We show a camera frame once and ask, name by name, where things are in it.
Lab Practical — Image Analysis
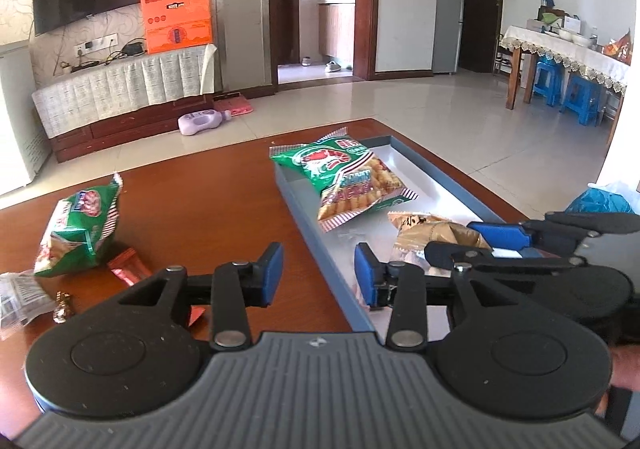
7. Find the tan paper snack packet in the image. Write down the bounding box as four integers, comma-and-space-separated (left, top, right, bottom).
390, 220, 489, 277

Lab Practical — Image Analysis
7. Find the red brown snack bar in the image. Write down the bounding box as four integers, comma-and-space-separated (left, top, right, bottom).
106, 245, 206, 330

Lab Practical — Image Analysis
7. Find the large green chip bag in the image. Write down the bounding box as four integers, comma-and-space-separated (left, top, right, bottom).
34, 172, 122, 278

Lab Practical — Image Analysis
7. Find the tan bread packet in tray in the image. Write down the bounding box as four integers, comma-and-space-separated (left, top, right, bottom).
387, 212, 448, 232

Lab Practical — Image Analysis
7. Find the blue plastic bag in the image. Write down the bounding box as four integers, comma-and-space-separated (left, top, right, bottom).
565, 187, 634, 214

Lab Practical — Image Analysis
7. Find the blue grey tray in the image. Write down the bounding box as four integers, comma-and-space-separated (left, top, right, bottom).
274, 136, 518, 337

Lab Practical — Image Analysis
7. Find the green chip bag in tray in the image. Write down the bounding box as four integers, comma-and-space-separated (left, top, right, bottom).
269, 127, 418, 232

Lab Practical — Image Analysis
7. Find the blue plastic stool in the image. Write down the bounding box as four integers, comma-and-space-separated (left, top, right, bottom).
533, 57, 564, 106
560, 74, 603, 126

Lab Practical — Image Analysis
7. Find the dark foil wrapped candy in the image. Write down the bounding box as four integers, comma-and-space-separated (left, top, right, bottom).
52, 291, 75, 325

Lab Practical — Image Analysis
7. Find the dining table with lace cloth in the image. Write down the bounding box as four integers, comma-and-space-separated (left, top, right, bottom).
498, 24, 633, 144

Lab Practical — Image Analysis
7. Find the pink floor mat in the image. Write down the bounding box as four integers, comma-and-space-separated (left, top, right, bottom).
214, 94, 254, 117

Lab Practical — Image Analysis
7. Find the cloth covered TV cabinet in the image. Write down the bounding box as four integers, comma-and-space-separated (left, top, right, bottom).
32, 45, 216, 162

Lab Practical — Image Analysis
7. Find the newspaper print pyramid packet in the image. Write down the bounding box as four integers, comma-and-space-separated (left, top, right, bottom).
0, 270, 55, 341

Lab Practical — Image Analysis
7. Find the white chest freezer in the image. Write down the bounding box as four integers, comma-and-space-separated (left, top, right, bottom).
0, 40, 51, 194

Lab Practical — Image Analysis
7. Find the silver refrigerator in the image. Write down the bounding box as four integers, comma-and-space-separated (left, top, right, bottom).
432, 0, 464, 74

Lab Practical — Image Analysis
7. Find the black router box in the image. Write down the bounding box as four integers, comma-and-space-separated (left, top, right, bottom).
120, 40, 144, 57

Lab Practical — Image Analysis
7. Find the orange gift box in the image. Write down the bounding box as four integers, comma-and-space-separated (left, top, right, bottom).
140, 0, 214, 53

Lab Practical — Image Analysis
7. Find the white wall power strip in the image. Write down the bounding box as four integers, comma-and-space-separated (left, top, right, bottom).
74, 33, 118, 58

